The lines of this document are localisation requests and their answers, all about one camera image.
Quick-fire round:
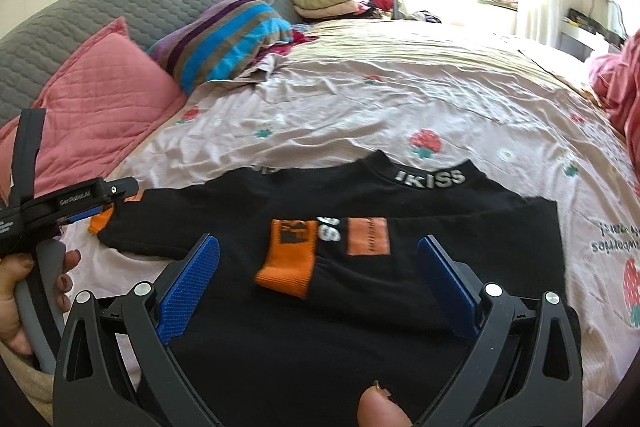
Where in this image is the person's right hand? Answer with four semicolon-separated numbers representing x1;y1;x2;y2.
357;381;414;427

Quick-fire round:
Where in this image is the grey quilted headboard cover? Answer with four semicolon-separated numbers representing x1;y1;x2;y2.
0;0;301;128

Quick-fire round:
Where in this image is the pink blanket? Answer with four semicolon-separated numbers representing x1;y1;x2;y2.
587;29;640;152

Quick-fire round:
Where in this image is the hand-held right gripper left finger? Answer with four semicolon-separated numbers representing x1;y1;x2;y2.
52;233;223;427

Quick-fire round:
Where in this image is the strawberry print bedsheet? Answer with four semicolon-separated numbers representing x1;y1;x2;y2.
50;19;640;427

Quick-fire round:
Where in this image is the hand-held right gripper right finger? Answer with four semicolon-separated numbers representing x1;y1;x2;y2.
416;234;586;427

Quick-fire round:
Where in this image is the person's left forearm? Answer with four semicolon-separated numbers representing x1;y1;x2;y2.
0;342;57;413

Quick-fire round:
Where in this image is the pink quilted pillow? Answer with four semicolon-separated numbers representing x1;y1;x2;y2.
0;17;188;202

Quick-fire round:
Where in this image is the person's left hand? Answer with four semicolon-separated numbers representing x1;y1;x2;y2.
0;249;81;358

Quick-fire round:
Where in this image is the white desk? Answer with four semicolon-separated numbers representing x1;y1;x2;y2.
560;7;628;62

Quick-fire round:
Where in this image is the striped pillow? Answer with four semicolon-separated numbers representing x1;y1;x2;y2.
147;0;293;95

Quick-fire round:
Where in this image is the red crumpled garment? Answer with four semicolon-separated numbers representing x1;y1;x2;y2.
260;24;321;58

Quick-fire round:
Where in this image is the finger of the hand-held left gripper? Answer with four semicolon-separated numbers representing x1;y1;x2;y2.
67;176;141;224

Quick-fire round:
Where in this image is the black sweater with orange cuffs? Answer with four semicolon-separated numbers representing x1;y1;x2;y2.
89;150;583;427

